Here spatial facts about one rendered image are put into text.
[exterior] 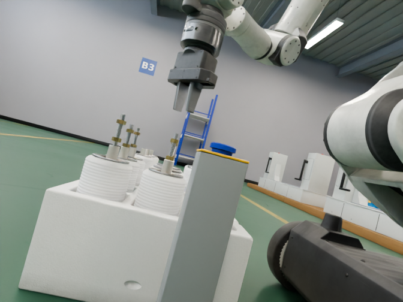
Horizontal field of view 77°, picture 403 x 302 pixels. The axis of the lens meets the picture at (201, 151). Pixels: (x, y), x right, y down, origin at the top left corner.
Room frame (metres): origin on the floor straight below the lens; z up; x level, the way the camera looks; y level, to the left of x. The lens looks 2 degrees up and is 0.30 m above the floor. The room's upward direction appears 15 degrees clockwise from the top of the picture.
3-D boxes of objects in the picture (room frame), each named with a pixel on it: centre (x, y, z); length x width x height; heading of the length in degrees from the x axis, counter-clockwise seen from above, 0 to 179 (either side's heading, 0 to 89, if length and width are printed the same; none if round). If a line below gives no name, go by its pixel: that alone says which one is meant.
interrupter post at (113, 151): (0.54, 0.18, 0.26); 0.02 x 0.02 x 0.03
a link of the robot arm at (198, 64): (0.55, 0.06, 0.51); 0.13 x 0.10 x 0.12; 50
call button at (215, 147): (0.38, -0.03, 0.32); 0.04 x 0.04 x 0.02
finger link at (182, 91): (0.56, 0.08, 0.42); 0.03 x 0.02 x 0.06; 140
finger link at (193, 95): (0.53, 0.04, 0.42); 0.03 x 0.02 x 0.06; 140
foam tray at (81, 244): (0.67, 0.07, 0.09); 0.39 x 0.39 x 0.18; 6
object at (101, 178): (0.54, 0.18, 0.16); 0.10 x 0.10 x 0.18
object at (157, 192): (0.55, 0.06, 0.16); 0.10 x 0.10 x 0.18
